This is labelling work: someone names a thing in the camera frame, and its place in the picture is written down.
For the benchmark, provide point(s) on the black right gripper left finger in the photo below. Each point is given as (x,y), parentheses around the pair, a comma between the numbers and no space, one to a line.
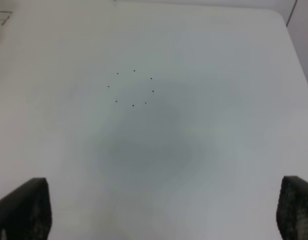
(26,212)

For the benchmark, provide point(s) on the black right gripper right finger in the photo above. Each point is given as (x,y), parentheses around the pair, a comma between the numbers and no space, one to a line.
(292,209)

